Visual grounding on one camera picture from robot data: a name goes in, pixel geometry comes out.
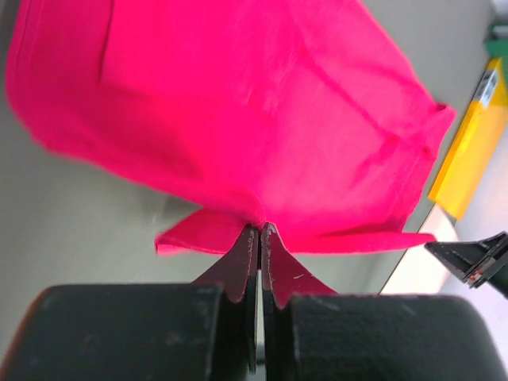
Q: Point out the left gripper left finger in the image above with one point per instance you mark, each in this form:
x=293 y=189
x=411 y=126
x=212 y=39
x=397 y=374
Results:
x=203 y=330

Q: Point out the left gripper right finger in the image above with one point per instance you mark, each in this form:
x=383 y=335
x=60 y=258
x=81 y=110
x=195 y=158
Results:
x=313 y=333

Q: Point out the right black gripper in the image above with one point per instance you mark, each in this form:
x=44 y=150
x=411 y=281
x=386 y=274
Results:
x=476 y=262

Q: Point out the pink t shirt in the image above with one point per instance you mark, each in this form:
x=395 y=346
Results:
x=303 y=114

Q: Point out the beige paper folder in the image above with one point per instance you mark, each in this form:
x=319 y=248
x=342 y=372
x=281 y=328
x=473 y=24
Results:
x=418 y=271

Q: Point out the yellow folder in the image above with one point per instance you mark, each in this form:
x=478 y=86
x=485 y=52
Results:
x=474 y=144

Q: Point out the green ring binder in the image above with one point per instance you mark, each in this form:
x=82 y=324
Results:
x=496 y=42

